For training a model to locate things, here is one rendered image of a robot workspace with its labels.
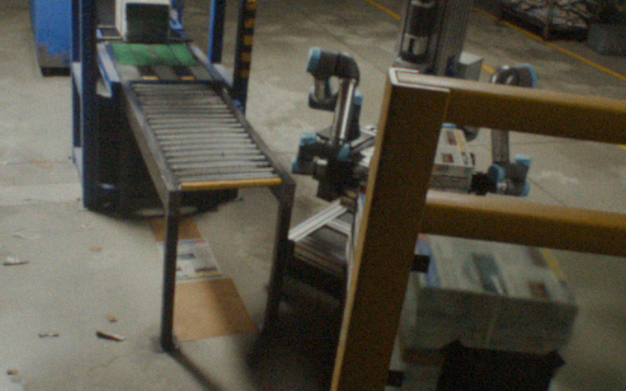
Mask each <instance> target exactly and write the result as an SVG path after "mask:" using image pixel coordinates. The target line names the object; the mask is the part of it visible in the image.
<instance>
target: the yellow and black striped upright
mask: <svg viewBox="0 0 626 391"><path fill-rule="evenodd" d="M255 12H256V1H255V0H246V9H244V21H243V31H242V43H241V53H240V66H239V76H240V77H250V73H251V65H252V45H253V34H254V24H255Z"/></svg>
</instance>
